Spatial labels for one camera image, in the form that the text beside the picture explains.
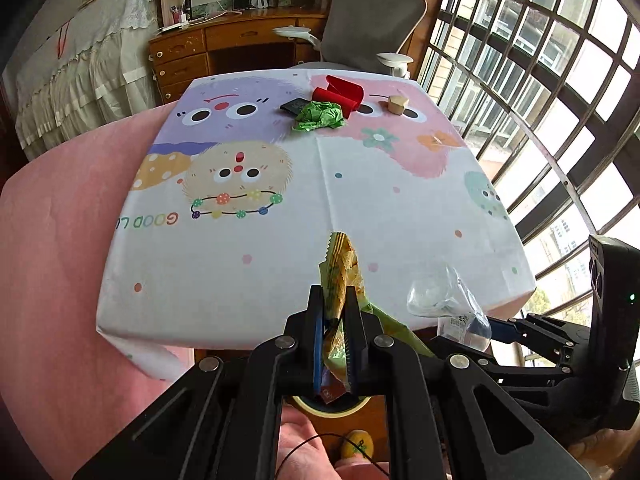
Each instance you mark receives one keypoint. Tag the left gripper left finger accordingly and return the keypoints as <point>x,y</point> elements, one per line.
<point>314,329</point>

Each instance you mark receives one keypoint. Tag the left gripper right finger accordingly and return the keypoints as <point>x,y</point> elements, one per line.
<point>356,337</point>

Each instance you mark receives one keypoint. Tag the green snack wrapper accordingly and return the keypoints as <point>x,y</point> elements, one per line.
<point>339,271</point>

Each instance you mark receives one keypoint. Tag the clear plastic wrapper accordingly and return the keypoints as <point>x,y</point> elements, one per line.
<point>440,294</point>

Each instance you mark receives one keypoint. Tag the green paper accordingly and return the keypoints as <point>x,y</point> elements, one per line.
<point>318,115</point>

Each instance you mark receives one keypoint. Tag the red paper sheet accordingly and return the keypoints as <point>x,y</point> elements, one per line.
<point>344,93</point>

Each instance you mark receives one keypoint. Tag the cream rimmed trash bin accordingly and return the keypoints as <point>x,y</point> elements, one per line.
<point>343,406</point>

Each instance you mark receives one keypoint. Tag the right hand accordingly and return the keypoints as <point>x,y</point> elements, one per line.
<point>602,451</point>

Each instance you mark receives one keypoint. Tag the right yellow slipper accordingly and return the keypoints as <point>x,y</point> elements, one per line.
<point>357,445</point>

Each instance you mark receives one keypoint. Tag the cartoon printed tablecloth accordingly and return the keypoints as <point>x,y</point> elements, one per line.
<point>230,213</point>

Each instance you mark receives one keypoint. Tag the black small packet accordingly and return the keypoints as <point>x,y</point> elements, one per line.
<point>294,107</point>

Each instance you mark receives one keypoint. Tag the beige hexagonal box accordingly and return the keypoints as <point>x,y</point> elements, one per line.
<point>397,104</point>

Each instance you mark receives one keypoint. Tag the pink bed sheet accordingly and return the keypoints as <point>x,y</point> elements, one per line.
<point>67,389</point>

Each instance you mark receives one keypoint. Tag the wooden desk with drawers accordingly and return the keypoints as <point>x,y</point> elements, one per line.
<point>231,43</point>

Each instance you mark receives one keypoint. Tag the grey office chair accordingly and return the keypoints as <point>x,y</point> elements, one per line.
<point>363,35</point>

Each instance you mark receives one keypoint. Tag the metal window grille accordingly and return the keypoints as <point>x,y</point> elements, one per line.
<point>546,95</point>

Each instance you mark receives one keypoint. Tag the white ruffled cloth cover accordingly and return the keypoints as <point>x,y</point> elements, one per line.
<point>94,69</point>

